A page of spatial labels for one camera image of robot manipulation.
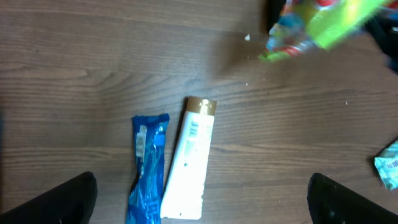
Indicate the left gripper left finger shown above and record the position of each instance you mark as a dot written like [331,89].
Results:
[69,203]

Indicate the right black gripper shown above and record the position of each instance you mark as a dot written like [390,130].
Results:
[383,29]

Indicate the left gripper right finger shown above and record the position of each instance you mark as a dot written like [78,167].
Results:
[331,202]

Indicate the teal wipes packet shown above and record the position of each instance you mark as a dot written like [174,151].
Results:
[386,165]

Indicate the green snack bag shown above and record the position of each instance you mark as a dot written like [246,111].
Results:
[297,26]

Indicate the blue snack bar wrapper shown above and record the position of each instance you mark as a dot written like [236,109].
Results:
[143,205]

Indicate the white tube gold cap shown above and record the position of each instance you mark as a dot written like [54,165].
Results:
[183,195]

